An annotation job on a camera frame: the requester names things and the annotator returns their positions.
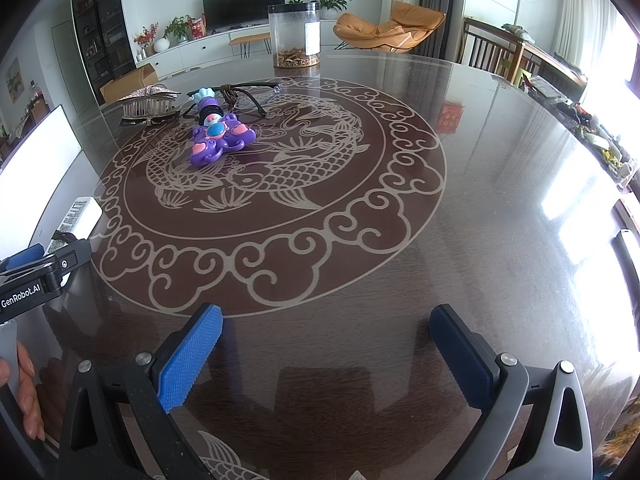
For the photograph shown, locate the person left hand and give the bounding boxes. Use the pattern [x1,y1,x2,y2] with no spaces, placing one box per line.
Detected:
[16,341,46,441]

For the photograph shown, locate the white remote box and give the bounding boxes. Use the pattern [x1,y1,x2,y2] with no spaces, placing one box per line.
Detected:
[46,196,102,254]

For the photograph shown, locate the purple toy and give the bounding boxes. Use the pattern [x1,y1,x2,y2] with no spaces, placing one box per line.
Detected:
[190,88,257,167]

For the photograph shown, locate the cardboard box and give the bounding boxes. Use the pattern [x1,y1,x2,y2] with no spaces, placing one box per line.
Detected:
[100,64,158,104]

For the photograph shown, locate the dark display cabinet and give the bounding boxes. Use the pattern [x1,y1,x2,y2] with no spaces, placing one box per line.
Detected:
[70,0,134,105]

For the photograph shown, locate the white TV cabinet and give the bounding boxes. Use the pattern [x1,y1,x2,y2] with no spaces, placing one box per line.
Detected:
[136,20,342,80]

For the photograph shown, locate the black eyeglasses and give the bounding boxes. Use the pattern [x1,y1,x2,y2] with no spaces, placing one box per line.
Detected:
[180,81,282,117]

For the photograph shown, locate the wooden bench stool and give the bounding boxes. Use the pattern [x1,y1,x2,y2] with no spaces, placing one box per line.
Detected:
[229,32,271,58]

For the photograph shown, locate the clear jar with snacks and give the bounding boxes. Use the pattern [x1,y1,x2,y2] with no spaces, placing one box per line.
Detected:
[268,1,321,70]

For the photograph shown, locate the wooden side table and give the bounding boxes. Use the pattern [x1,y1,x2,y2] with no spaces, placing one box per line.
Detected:
[458,18,587,102]

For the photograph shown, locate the black television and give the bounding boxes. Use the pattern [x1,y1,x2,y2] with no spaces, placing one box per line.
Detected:
[202,0,285,32]

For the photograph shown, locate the orange lounge chair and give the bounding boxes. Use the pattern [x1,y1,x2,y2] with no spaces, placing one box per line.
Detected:
[333,1,446,53]

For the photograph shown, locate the green potted plant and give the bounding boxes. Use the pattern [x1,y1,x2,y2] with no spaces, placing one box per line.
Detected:
[309,0,354,16]

